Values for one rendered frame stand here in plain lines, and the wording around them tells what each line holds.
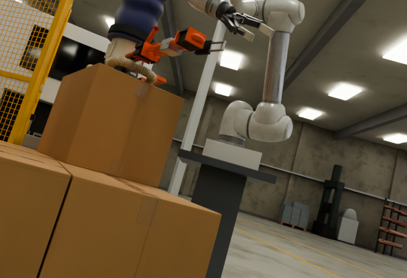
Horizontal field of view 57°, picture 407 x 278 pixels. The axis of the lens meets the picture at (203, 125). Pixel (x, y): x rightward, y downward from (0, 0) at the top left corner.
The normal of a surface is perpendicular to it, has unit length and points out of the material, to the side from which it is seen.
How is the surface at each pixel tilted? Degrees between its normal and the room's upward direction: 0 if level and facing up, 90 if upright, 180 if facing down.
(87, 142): 90
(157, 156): 90
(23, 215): 90
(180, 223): 90
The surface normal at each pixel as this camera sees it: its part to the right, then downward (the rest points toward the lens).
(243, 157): 0.01, -0.16
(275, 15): -0.51, 0.15
